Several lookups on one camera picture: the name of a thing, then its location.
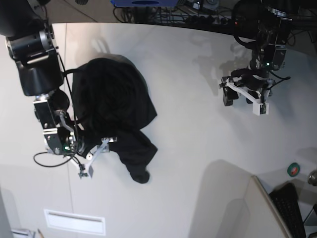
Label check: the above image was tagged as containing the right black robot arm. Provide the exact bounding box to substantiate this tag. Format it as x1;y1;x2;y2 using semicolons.
0;0;92;159

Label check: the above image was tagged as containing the black t-shirt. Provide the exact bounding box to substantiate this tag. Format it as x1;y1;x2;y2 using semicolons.
72;58;158;184

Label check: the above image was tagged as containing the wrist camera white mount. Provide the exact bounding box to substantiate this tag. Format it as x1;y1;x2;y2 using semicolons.
219;76;270;116
78;137;117;179

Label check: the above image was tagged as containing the silver round knob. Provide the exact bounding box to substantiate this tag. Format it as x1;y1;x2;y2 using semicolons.
307;170;317;186

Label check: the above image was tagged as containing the pencil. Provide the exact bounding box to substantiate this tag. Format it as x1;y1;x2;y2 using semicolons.
37;229;44;238

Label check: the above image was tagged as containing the green tape roll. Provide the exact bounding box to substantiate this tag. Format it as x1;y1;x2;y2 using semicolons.
287;162;301;177

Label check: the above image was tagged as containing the black keyboard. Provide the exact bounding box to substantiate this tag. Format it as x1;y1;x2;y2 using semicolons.
269;182;306;238

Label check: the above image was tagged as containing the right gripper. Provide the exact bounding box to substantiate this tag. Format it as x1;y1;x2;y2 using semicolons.
76;136;96;159

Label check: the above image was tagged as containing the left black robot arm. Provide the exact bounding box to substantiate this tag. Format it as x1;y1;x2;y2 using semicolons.
219;0;300;106

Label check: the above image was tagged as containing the white desk divider panel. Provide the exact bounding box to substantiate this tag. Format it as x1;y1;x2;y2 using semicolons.
244;176;292;238

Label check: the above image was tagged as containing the black power strip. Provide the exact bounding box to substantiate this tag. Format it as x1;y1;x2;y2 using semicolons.
185;15;232;27

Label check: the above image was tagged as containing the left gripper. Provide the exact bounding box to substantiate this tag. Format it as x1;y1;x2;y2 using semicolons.
223;68;269;106

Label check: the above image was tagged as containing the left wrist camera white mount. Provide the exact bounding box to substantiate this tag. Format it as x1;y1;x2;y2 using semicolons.
219;76;270;116

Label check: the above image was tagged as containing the blue box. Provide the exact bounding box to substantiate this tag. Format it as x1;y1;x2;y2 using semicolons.
110;0;180;7

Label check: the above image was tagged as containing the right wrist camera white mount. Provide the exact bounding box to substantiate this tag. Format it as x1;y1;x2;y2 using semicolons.
78;137;117;179

